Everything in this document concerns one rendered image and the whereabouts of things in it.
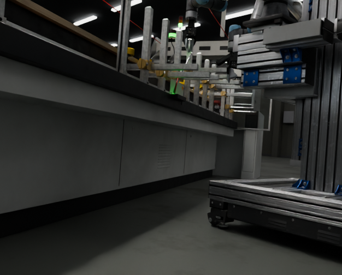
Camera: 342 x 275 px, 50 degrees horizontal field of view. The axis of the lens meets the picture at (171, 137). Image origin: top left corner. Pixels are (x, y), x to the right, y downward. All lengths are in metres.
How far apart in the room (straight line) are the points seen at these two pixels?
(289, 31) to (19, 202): 1.31
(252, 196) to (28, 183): 0.96
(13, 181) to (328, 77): 1.46
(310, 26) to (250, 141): 3.07
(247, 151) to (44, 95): 3.57
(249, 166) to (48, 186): 3.27
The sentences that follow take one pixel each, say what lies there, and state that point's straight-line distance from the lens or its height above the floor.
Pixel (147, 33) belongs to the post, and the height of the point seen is 0.97.
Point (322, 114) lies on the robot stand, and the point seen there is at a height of 0.60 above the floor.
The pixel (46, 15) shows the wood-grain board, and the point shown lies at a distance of 1.60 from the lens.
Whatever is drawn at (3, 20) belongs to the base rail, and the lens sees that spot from 1.15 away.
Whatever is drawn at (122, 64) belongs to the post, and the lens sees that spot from 1.72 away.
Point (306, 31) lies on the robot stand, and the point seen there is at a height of 0.90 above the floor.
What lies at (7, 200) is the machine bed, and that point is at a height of 0.15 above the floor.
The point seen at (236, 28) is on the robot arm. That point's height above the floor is 1.15.
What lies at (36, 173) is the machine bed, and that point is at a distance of 1.60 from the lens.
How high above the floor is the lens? 0.42
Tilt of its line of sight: level
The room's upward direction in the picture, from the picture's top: 4 degrees clockwise
